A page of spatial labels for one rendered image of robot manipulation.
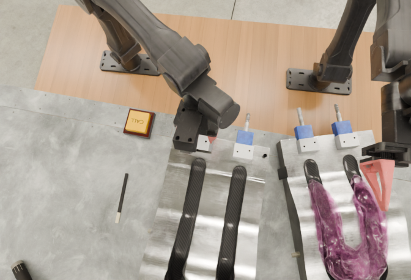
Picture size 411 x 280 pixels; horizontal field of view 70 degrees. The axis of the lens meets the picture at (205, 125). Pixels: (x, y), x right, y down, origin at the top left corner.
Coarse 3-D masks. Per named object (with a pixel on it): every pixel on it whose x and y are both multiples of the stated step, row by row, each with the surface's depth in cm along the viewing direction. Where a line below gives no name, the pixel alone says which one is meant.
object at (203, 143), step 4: (200, 136) 72; (204, 136) 72; (200, 140) 72; (204, 140) 72; (208, 140) 72; (200, 144) 72; (204, 144) 72; (208, 144) 72; (212, 144) 77; (200, 148) 72; (204, 148) 72; (208, 148) 72
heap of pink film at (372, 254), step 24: (312, 192) 75; (360, 192) 74; (336, 216) 71; (360, 216) 71; (384, 216) 70; (336, 240) 70; (384, 240) 71; (336, 264) 70; (360, 264) 69; (384, 264) 70
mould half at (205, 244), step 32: (192, 160) 77; (224, 160) 77; (256, 160) 77; (224, 192) 76; (256, 192) 75; (160, 224) 72; (256, 224) 73; (160, 256) 68; (192, 256) 68; (256, 256) 69
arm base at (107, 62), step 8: (104, 56) 95; (136, 56) 90; (144, 56) 95; (104, 64) 95; (112, 64) 95; (120, 64) 94; (128, 64) 90; (136, 64) 92; (144, 64) 94; (152, 64) 94; (120, 72) 95; (128, 72) 94; (136, 72) 94; (144, 72) 94; (152, 72) 94
